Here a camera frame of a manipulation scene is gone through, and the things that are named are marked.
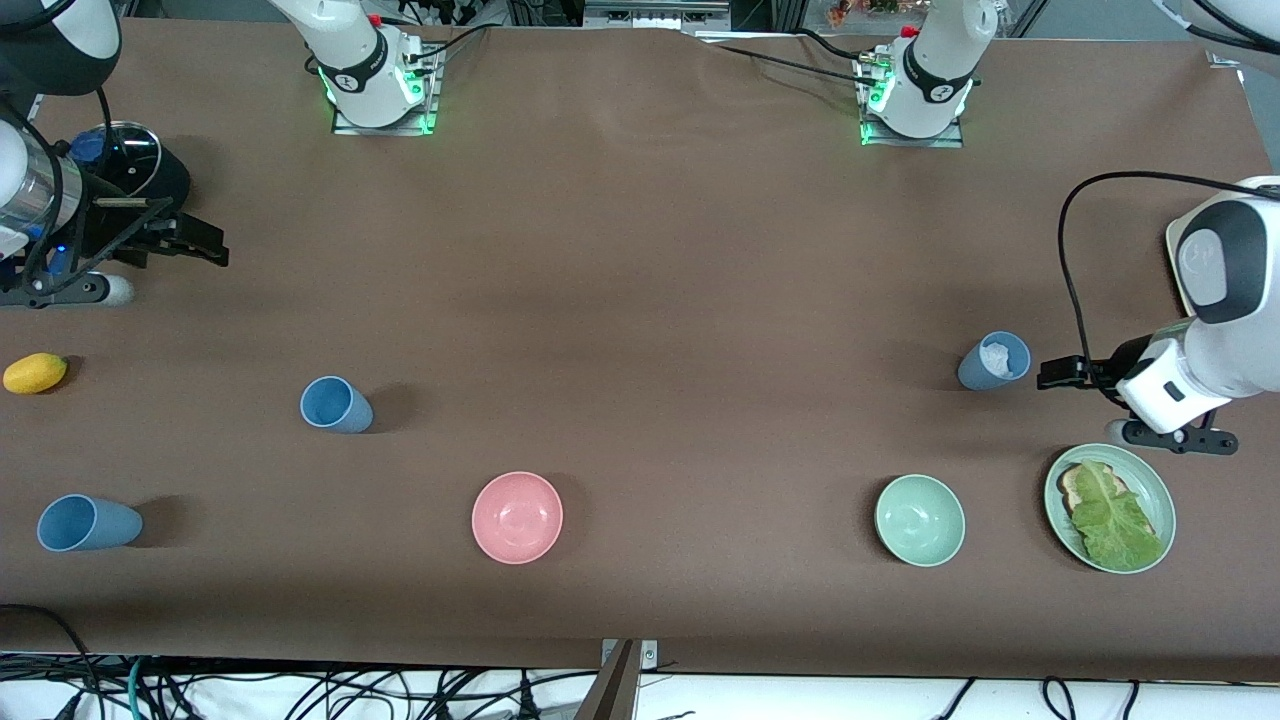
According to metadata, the yellow lemon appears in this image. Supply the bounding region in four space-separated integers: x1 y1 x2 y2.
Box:
3 352 69 395

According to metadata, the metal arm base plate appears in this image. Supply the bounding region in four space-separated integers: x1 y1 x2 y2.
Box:
330 45 441 137
858 55 967 149

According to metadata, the toast bread slice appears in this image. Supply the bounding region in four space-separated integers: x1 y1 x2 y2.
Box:
1057 462 1156 541

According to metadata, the green lettuce leaf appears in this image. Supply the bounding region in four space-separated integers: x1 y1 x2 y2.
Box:
1070 462 1166 571

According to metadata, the colourful background object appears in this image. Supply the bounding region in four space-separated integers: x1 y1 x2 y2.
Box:
825 0 906 27

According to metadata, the black pot with blue handle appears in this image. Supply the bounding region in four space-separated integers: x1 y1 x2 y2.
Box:
65 120 192 223

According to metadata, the black base cable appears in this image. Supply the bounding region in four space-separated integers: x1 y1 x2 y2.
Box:
405 24 491 63
690 28 883 87

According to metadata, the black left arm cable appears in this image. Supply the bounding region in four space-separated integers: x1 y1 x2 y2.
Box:
1057 171 1280 387

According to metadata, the brown table cover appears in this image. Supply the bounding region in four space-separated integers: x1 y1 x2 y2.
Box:
0 18 1280 683

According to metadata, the pink bowl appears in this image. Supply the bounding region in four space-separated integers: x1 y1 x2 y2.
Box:
471 471 564 566

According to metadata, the dark metal bar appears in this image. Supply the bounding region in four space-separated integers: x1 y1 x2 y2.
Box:
574 640 641 720

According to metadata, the green plate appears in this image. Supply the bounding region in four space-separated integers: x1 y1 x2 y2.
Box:
1043 443 1177 575

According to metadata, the blue cup with white paper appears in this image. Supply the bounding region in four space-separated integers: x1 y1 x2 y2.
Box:
957 331 1032 392

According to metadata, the grey metal box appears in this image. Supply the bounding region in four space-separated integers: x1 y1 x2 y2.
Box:
583 0 732 31

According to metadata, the glass lid with blue knob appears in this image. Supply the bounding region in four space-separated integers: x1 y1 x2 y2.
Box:
65 121 163 201

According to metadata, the green bowl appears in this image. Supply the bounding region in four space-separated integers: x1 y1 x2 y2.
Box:
874 473 967 569

